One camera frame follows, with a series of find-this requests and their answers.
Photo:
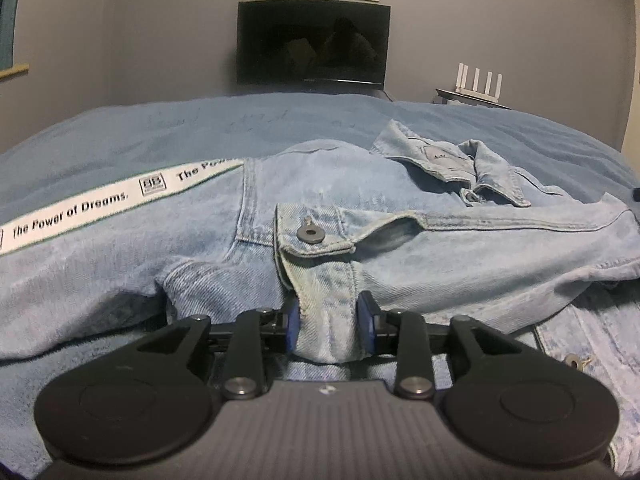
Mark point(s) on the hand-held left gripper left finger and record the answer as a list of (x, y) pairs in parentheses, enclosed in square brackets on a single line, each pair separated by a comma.
[(294, 329)]

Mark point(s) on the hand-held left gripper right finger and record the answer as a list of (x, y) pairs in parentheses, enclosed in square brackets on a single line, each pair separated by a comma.
[(363, 321)]

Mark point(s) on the light blue denim jacket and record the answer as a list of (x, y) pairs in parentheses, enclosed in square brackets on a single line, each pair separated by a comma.
[(400, 260)]

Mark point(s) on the dark router shelf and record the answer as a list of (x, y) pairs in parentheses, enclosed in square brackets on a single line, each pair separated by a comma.
[(447, 95)]

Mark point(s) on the blue fleece blanket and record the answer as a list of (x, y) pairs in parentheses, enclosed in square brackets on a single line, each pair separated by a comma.
[(150, 125)]

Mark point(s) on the white antenna router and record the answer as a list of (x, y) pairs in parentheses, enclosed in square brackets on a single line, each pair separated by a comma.
[(479, 91)]

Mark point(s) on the black flat screen monitor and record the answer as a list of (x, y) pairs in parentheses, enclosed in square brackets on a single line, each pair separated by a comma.
[(310, 45)]

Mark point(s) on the pale wooden window sill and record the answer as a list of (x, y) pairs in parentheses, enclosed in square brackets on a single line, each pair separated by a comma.
[(14, 71)]

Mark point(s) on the dark teal curtain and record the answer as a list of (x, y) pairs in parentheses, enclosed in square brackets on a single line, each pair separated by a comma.
[(7, 15)]

